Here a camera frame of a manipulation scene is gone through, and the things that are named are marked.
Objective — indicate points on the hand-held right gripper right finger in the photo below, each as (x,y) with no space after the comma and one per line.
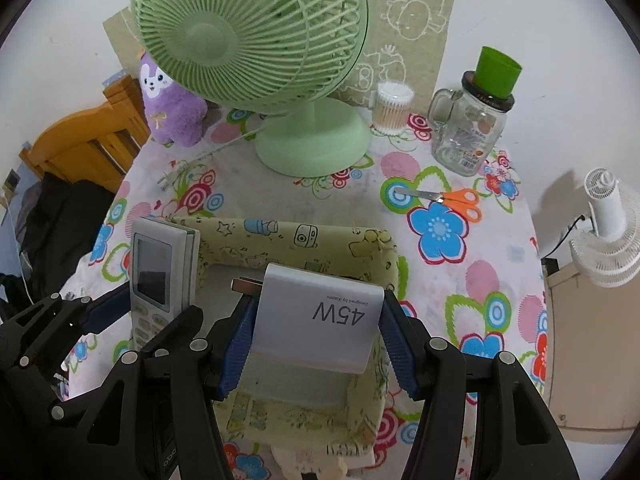
(400,350)

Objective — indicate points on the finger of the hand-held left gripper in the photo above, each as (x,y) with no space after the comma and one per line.
(172,325)
(107,310)

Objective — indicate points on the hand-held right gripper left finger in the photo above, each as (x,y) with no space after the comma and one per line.
(235,350)

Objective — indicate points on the white remote control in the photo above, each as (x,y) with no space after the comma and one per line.
(155,270)

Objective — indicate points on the white power adapter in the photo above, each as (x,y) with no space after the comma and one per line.
(310,325)

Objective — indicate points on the yellow-green printed fabric basket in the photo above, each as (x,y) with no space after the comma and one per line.
(280,232)

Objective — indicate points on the black bag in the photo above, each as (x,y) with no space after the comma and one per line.
(55,230)

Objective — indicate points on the floral tablecloth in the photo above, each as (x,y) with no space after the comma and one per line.
(350,200)

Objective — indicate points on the wooden chair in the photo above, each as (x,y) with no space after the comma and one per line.
(80,135)

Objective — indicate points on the beige cabinet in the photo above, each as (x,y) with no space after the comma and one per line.
(585,350)

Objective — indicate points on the purple plush toy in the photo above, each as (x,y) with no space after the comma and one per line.
(172,115)

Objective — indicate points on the glass mug jar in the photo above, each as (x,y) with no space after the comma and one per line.
(465,135)

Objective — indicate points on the cotton swab container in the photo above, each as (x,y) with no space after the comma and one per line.
(392,110)

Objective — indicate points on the small white fan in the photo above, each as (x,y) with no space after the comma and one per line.
(607,210)

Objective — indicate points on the green plastic cup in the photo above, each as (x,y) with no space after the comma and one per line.
(495,72)

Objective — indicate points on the green desk fan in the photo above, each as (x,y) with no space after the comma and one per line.
(250,35)

